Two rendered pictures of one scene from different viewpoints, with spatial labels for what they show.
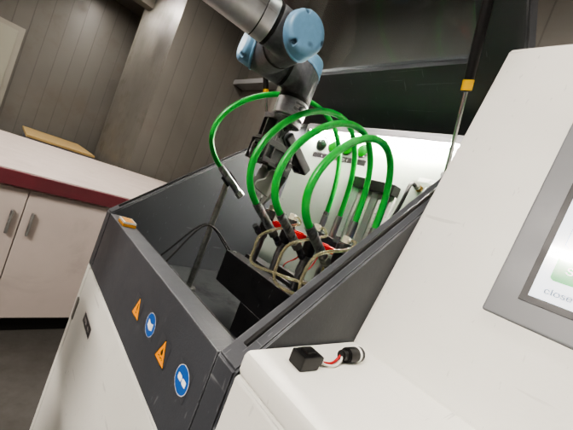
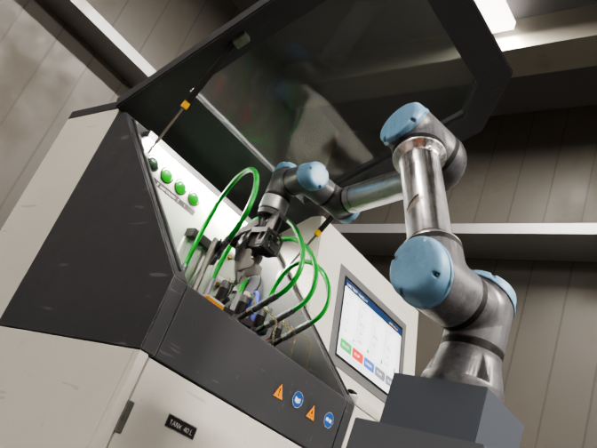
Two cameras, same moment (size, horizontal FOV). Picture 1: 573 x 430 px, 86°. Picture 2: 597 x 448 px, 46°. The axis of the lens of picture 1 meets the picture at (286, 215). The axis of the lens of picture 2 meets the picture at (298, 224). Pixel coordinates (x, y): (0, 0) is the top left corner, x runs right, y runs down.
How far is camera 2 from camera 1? 202 cm
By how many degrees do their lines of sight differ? 92
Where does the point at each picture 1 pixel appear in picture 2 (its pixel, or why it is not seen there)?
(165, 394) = (318, 432)
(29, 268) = not seen: outside the picture
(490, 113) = (321, 255)
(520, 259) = (334, 338)
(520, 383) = not seen: hidden behind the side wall
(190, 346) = (331, 403)
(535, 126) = (332, 272)
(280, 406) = (370, 409)
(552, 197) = (338, 311)
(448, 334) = not seen: hidden behind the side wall
